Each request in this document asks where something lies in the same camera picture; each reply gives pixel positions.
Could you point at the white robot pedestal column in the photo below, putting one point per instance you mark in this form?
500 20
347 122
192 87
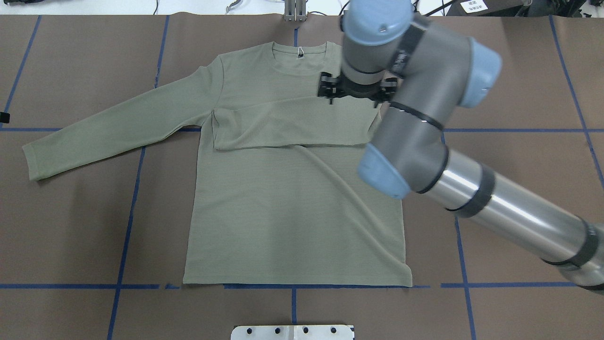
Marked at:
294 332

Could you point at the olive green long-sleeve shirt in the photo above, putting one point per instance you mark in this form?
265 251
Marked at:
277 197

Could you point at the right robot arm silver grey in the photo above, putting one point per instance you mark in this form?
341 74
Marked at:
424 71

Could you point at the aluminium frame post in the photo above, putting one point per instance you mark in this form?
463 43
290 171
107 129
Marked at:
295 10

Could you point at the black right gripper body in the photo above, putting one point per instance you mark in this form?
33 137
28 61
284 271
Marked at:
357 91

